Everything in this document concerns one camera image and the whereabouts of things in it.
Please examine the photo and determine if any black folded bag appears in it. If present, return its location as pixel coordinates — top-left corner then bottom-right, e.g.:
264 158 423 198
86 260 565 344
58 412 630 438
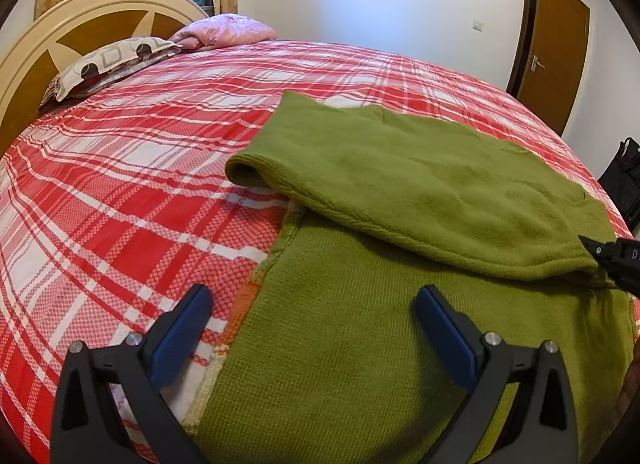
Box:
597 138 640 232

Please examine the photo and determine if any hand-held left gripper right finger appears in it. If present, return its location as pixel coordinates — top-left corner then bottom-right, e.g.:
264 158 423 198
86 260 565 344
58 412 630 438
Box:
412 285 593 464

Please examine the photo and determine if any cream wooden headboard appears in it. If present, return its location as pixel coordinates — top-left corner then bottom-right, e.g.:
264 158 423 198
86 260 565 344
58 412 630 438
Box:
0 0 211 155

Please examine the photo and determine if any pink folded quilt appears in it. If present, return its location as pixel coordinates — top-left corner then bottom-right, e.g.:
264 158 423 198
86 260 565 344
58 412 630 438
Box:
169 14 277 51

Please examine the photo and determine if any grey patterned pillow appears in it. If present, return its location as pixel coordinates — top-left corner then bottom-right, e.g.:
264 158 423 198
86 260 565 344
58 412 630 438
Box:
39 36 183 107

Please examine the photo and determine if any red plaid bed sheet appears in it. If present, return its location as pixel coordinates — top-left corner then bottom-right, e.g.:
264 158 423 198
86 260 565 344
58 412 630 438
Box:
0 39 637 464

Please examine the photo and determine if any green knitted sweater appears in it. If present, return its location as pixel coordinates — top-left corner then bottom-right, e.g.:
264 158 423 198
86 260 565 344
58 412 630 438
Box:
182 91 636 464

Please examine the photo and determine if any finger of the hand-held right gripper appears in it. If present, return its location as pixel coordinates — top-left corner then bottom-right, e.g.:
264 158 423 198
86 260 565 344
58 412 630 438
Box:
579 235 621 276

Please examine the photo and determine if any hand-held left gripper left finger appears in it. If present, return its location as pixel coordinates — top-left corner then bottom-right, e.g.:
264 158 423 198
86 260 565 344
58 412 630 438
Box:
50 284 213 464

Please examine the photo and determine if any brown wooden door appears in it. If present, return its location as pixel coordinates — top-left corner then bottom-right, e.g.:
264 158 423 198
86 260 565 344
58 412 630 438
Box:
506 0 591 137

